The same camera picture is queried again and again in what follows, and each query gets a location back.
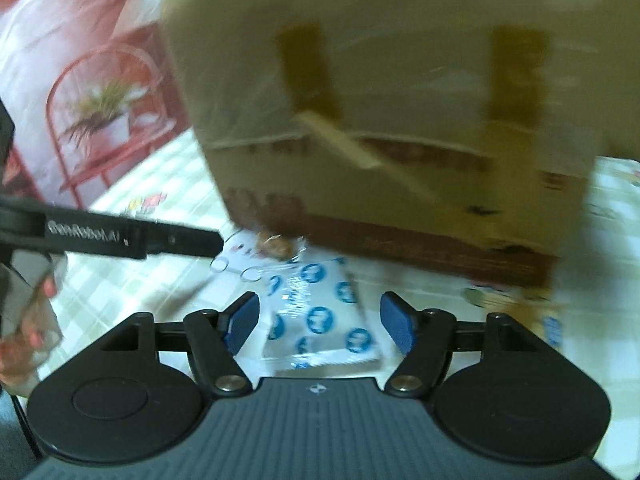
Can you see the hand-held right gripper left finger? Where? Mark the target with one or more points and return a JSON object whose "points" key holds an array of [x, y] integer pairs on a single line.
{"points": [[241, 322]]}

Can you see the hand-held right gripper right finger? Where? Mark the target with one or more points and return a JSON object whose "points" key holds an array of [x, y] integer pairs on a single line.
{"points": [[397, 322]]}

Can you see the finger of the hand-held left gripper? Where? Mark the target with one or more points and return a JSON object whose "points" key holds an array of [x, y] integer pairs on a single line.
{"points": [[185, 241]]}

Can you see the white blue-dotted snack packet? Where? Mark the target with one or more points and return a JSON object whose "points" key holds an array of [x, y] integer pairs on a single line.
{"points": [[320, 315]]}

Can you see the person's left hand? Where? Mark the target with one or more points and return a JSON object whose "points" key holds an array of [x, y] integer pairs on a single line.
{"points": [[30, 330]]}

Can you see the checked tablecloth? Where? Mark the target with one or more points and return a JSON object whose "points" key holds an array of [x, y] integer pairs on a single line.
{"points": [[150, 280]]}

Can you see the clear packet with brown snack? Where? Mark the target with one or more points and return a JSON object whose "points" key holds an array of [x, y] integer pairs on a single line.
{"points": [[272, 246]]}

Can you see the taped cardboard box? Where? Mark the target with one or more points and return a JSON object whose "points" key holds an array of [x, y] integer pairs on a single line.
{"points": [[400, 110]]}

